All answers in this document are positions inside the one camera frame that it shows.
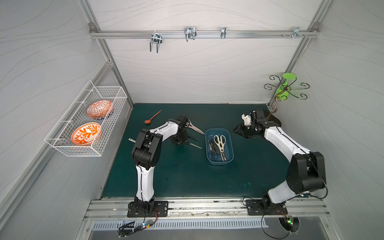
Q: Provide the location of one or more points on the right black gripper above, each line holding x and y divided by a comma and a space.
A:
242, 129

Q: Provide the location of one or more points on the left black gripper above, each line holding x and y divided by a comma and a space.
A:
179, 139

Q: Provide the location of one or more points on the blue plastic storage box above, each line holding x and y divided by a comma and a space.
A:
229, 152

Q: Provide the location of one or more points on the cream handled kitchen scissors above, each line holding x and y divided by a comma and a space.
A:
220, 141

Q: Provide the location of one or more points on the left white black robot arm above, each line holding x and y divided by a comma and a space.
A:
146, 154

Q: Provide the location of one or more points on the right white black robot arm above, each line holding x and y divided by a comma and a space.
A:
306, 172

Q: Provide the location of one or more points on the black scissors lower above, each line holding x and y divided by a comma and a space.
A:
193, 145

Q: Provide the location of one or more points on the orange plastic spoon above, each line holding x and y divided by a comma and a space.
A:
150, 120

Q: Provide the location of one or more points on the black metal cup tree stand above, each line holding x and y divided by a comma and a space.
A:
274, 106

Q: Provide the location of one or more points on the green plastic cup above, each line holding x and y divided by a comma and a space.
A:
282, 91

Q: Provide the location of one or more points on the orange patterned bowl upper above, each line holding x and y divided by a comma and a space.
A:
100, 110

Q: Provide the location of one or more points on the orange patterned bowl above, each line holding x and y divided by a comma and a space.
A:
100, 110
86, 134

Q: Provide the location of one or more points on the metal hook small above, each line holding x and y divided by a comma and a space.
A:
223, 32

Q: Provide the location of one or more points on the orange patterned bowl lower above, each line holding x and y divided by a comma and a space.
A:
86, 134

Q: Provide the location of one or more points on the metal hook right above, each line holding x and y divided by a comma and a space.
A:
296, 34

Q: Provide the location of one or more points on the metal hook left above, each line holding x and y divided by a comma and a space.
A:
156, 40

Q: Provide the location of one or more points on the metal hook middle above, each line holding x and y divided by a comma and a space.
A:
190, 33

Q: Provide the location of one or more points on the pink grey handled scissors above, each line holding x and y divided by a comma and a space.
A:
191, 126

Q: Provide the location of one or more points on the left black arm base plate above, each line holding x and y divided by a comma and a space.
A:
160, 209

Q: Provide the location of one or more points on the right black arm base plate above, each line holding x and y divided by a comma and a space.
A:
255, 207

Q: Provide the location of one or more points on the white wire basket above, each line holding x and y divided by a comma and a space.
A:
60, 136

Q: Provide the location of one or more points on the white perforated cable duct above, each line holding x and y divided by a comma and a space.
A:
186, 224

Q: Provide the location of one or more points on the aluminium front rail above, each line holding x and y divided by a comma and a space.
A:
116, 209

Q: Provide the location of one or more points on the aluminium rail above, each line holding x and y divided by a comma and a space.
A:
215, 34
116, 209

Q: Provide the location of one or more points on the aluminium top rail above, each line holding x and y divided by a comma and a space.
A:
215, 34

